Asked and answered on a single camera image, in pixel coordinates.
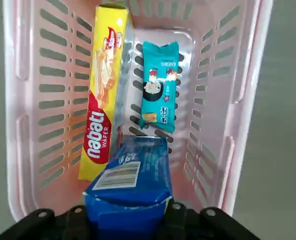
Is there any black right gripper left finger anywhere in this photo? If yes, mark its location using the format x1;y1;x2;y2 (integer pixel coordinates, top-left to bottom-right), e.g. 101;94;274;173
0;204;91;240

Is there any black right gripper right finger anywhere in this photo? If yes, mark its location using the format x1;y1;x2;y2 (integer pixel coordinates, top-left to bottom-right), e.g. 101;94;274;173
162;198;261;240

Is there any teal snack packet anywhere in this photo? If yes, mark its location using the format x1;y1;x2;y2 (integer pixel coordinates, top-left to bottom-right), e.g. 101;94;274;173
138;41;180;134

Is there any blue cookie box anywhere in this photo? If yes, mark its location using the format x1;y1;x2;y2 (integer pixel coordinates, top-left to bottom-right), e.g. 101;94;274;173
82;135;174;240

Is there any yellow wafer box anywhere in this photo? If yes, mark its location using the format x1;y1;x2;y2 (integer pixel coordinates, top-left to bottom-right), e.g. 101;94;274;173
78;4;129;181

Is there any pink plastic basket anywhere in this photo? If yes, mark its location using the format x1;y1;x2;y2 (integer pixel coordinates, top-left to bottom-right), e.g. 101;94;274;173
2;0;273;223

